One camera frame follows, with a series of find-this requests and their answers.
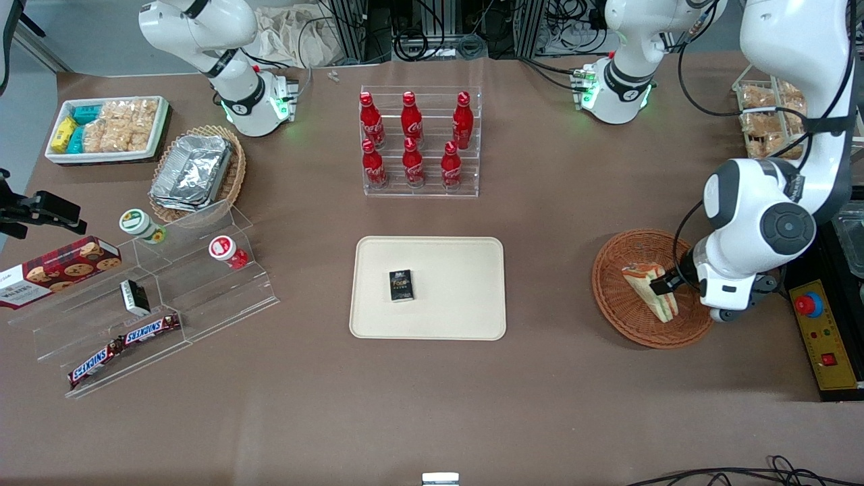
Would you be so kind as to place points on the stacked aluminium foil containers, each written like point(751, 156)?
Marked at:
point(192, 172)

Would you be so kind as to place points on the black equipment base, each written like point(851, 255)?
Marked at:
point(803, 266)

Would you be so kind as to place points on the round brown wicker basket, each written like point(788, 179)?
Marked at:
point(617, 297)

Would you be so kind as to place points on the clear acrylic bottle rack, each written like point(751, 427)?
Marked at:
point(432, 169)

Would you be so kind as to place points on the small white silver device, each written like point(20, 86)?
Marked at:
point(440, 479)

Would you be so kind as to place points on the red tartan cookie box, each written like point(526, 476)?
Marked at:
point(61, 270)

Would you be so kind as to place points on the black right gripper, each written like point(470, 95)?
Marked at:
point(20, 209)

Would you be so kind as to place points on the red cola bottle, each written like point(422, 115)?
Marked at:
point(451, 169)
point(374, 167)
point(413, 165)
point(463, 121)
point(371, 121)
point(411, 120)

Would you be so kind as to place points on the white rectangular snack bin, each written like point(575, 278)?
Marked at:
point(155, 138)

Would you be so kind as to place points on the red lid white cup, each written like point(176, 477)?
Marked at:
point(223, 248)

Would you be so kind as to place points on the teal snack packet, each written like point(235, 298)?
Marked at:
point(75, 140)
point(88, 113)

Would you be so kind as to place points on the small black white-edged box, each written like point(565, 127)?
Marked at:
point(135, 297)

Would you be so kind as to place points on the clear acrylic stepped shelf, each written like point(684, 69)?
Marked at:
point(202, 297)

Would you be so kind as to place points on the clear plastic container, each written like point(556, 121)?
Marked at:
point(852, 243)

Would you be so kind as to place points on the clear bag of rice crackers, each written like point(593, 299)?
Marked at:
point(131, 111)
point(115, 137)

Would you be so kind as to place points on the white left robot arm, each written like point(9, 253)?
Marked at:
point(742, 196)

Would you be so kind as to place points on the beige plastic serving tray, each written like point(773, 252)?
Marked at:
point(459, 290)

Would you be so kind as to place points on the oval light wicker basket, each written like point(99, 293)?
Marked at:
point(236, 169)

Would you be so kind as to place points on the red emergency stop button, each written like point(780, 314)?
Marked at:
point(808, 305)

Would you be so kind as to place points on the triangle sandwich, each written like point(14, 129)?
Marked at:
point(651, 291)

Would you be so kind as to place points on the brown Snickers bar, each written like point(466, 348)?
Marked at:
point(94, 364)
point(152, 329)

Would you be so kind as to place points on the aluminium profile frame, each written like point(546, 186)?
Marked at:
point(532, 27)
point(358, 27)

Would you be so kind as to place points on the green lid white cup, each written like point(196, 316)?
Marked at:
point(138, 223)

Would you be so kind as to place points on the beige cloth bag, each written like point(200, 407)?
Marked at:
point(290, 37)

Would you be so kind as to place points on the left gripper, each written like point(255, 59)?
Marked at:
point(680, 275)

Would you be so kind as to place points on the yellow emergency stop box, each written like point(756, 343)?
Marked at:
point(833, 337)

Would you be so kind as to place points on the yellow snack packet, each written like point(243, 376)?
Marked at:
point(64, 135)

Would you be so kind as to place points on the bagged bread roll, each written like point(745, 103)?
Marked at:
point(757, 99)
point(791, 98)
point(763, 125)

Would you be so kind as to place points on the small black printed box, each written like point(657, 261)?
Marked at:
point(401, 285)

